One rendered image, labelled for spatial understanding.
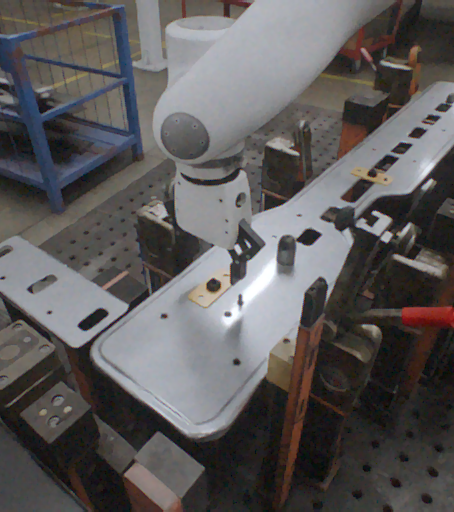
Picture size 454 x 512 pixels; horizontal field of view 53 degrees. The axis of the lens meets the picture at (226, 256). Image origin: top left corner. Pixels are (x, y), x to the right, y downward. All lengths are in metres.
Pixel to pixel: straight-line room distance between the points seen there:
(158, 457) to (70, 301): 0.43
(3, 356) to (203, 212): 0.29
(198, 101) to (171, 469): 0.29
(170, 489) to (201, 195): 0.36
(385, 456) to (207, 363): 0.43
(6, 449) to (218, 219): 0.34
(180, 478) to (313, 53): 0.34
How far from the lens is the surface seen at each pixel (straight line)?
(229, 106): 0.41
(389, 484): 0.89
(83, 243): 1.32
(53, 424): 0.49
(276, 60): 0.41
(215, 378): 0.58
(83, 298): 0.70
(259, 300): 0.67
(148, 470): 0.31
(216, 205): 0.55
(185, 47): 0.48
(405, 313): 0.52
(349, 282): 0.51
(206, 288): 0.68
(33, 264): 0.79
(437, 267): 0.68
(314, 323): 0.44
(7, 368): 0.57
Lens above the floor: 1.48
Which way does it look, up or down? 40 degrees down
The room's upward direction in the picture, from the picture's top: straight up
